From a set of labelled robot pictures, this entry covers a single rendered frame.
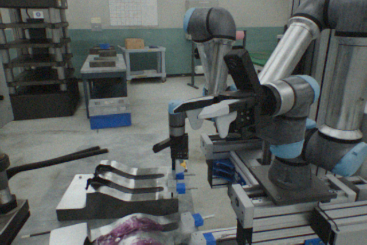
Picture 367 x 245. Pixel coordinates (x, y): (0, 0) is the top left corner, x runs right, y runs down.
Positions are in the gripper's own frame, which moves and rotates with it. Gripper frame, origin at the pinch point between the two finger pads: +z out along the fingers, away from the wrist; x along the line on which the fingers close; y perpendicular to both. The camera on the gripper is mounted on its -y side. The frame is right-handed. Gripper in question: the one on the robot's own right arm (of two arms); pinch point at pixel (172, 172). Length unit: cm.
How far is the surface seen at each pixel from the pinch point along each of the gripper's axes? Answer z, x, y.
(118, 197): 0.3, -17.3, -22.5
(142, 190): 2.4, -10.2, -13.5
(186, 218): 2.1, -28.9, 4.6
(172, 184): -1.4, -11.8, -0.1
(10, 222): 13, -15, -69
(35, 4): -84, 330, -194
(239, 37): -22, 571, 168
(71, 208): 4.5, -17.7, -41.5
